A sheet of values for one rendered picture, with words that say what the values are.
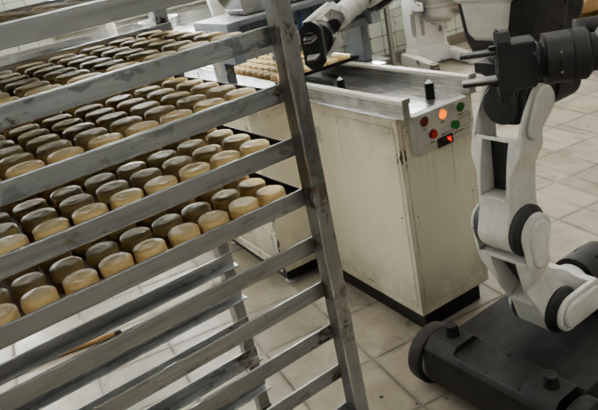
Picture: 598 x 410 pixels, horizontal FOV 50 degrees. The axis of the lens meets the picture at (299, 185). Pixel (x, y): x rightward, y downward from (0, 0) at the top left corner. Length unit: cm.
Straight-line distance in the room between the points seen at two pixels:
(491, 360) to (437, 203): 57
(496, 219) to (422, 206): 50
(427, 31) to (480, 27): 470
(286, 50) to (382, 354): 161
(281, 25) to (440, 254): 154
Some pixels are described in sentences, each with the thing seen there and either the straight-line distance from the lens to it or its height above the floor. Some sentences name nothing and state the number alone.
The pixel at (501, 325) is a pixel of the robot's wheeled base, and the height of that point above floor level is 17.
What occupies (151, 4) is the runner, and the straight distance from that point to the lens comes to 91.
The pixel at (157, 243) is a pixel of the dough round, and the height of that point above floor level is 106.
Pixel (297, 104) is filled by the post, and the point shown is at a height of 121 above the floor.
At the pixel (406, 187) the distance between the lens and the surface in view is 217.
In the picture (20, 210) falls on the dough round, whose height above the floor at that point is 115.
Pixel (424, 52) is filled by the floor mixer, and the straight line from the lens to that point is 635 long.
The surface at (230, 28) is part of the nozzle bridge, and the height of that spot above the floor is 116.
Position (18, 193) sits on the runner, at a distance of 88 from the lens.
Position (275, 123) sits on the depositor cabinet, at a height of 75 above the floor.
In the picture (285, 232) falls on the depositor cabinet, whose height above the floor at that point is 27.
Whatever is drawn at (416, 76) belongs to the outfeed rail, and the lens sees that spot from 242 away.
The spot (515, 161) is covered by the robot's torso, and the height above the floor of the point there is 82.
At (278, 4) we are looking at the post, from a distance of 97.
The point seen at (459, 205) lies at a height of 45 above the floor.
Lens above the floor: 146
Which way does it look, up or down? 22 degrees down
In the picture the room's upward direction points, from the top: 12 degrees counter-clockwise
